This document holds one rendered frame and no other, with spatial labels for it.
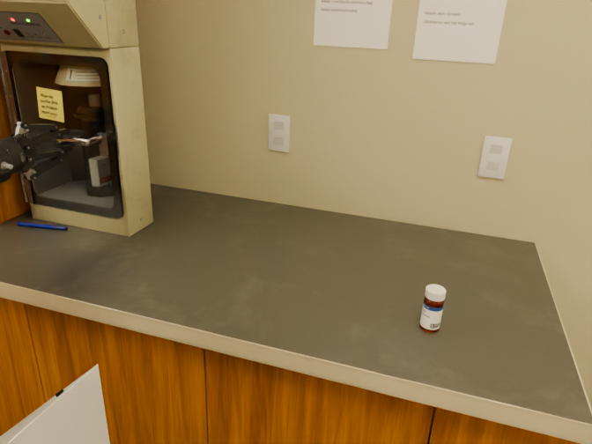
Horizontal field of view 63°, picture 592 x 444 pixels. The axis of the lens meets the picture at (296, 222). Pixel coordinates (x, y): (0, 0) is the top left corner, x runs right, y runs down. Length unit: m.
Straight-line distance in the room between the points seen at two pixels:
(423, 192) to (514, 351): 0.63
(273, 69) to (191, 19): 0.29
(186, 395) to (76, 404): 0.62
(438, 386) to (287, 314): 0.32
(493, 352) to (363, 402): 0.26
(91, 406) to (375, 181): 1.13
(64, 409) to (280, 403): 0.58
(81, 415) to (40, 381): 0.86
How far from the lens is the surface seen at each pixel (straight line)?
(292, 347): 0.90
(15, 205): 1.57
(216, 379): 1.04
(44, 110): 1.37
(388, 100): 1.42
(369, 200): 1.50
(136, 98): 1.30
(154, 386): 1.15
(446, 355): 0.94
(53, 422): 0.49
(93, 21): 1.19
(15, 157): 1.13
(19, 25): 1.29
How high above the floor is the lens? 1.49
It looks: 23 degrees down
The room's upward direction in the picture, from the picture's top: 3 degrees clockwise
